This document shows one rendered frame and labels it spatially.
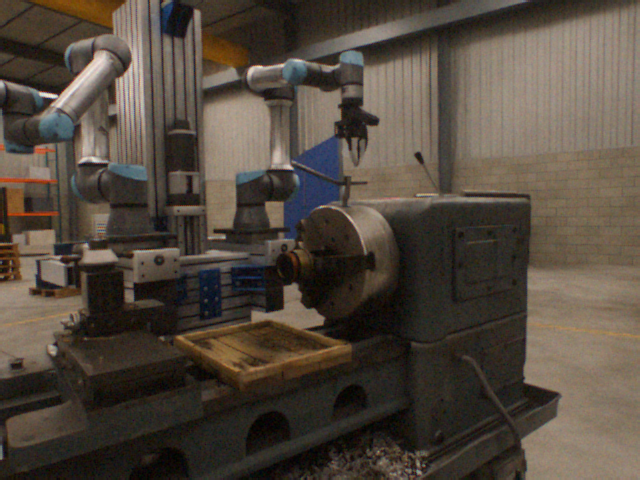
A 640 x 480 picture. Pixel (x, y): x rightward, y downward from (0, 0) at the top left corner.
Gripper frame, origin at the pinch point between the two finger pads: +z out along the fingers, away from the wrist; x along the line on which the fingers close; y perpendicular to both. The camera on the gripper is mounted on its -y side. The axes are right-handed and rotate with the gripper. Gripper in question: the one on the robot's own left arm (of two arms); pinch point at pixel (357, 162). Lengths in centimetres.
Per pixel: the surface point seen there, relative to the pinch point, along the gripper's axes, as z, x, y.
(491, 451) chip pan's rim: 83, -10, -42
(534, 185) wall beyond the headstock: -31, -922, 369
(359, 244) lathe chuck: 24.0, 23.9, -24.5
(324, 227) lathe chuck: 20.0, 23.6, -10.6
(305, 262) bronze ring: 28.5, 33.9, -15.0
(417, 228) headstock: 20.5, 8.5, -30.6
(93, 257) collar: 24, 82, -5
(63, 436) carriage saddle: 48, 93, -33
